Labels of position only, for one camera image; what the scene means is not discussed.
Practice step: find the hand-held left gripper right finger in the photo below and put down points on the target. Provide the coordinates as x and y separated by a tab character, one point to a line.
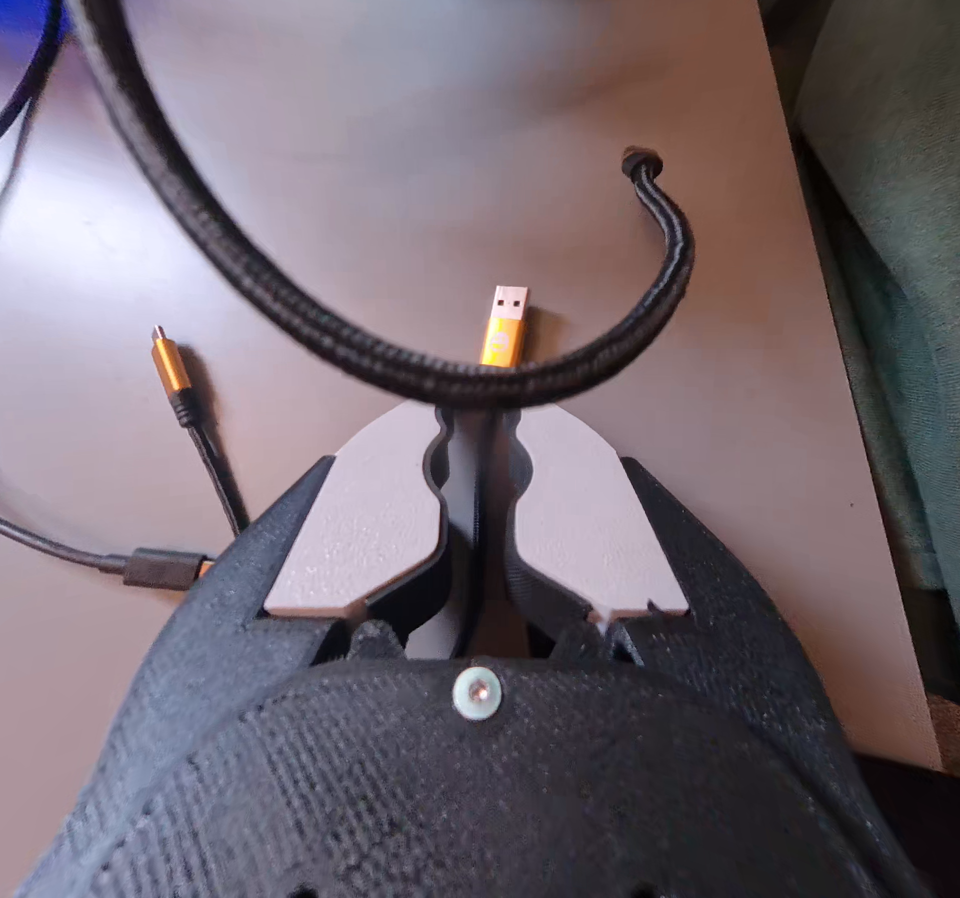
592	530

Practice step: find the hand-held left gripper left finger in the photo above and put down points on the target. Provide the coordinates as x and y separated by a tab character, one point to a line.
367	530

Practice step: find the person's green sweatshirt torso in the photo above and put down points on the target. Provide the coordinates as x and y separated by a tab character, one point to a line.
885	200

